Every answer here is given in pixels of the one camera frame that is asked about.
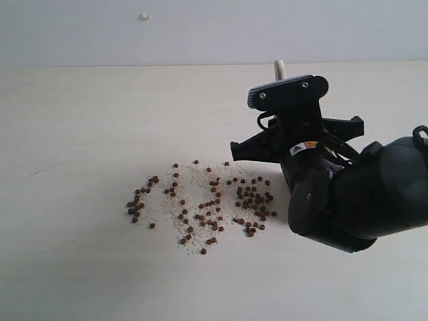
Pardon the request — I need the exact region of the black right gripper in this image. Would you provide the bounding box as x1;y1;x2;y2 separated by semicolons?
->
230;102;364;167

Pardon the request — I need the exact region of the wooden paint brush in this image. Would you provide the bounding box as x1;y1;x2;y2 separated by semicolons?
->
274;60;286;81

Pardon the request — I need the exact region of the pile of brown pellets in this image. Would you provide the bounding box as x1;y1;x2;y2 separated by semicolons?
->
124;160;278;255

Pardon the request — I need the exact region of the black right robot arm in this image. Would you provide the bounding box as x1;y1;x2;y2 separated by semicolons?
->
231;102;427;253

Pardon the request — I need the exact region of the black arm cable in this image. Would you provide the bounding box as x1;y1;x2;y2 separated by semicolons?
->
255;112;362;167

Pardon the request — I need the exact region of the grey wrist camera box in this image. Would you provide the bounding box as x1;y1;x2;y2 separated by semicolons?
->
247;74;329;112

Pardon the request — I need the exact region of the small white wall hook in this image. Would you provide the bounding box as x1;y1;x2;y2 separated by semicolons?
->
139;12;150;21

